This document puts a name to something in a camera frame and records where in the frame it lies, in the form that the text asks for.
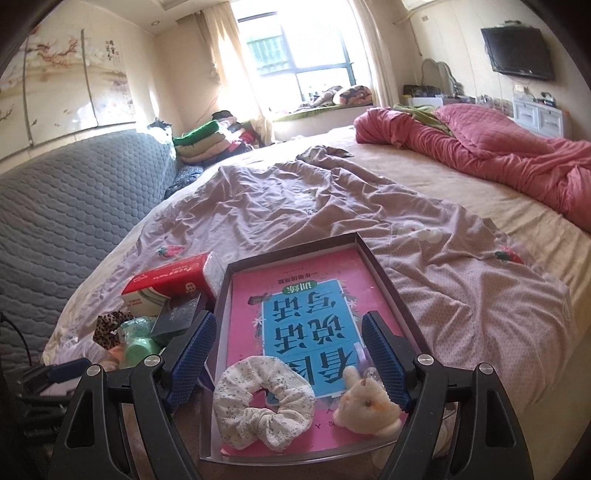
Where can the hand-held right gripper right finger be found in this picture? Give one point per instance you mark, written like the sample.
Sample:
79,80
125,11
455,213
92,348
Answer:
383,355

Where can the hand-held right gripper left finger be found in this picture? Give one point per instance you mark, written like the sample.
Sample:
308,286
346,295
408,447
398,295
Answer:
194,355

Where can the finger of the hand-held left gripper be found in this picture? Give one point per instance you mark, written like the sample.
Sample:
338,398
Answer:
69,370

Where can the peach fluffy ball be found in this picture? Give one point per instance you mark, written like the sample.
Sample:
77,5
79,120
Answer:
115,356

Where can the white floral scrunchie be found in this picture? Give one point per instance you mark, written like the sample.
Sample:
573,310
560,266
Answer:
240,378

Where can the light green soft pouch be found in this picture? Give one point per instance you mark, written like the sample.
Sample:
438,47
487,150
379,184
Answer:
141,351

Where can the leopard print scrunchie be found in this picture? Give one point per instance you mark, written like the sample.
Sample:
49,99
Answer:
108,325

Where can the grey cardboard tray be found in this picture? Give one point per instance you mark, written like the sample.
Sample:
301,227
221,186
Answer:
225,300

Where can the teal patterned tissue packet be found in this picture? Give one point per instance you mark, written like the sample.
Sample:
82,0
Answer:
136,326

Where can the dark grey box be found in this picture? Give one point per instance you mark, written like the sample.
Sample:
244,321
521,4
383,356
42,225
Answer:
178,316

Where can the red tissue pack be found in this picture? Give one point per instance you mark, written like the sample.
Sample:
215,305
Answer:
171,272

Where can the pink book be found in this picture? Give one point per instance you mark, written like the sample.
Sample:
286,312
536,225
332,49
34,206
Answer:
258,295

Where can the mauve printed duvet cover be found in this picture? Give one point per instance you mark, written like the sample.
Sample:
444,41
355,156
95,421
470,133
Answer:
323,207

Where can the grey quilted headboard cover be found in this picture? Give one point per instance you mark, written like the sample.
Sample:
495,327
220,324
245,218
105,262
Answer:
69,207

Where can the dark patterned clothing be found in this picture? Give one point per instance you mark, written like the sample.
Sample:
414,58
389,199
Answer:
184,179

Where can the beige bed sheet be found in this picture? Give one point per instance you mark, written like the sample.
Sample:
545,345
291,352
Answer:
461,184

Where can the pile of folded clothes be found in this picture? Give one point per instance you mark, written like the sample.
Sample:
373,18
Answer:
207,138

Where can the black cloth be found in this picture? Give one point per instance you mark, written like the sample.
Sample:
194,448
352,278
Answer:
159,123

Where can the pink quilt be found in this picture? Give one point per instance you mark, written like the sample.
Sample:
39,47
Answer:
508,147

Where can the olive green blanket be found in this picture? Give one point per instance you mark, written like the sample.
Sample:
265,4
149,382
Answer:
420,114

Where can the green window seat cushion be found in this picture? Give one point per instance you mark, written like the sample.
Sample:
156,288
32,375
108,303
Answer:
318,113

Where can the patterned blankets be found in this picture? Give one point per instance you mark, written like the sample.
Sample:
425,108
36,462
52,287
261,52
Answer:
346,96

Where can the cluttered dressing table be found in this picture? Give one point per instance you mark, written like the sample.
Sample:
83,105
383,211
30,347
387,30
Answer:
443,98

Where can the white drawer cabinet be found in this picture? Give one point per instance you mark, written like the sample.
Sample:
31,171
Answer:
540,117

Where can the vanity mirror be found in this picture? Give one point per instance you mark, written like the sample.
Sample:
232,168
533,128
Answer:
436,74

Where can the cream curtain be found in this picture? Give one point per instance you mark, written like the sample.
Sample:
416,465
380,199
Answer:
221,69
374,55

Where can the window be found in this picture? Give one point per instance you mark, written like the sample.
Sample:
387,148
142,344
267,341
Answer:
295,46

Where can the black television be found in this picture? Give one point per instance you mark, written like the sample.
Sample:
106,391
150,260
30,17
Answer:
517,53

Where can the white air conditioner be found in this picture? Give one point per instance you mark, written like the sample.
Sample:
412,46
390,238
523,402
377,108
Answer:
418,4

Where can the blossom wall painting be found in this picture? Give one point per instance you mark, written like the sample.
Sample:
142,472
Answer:
60,78

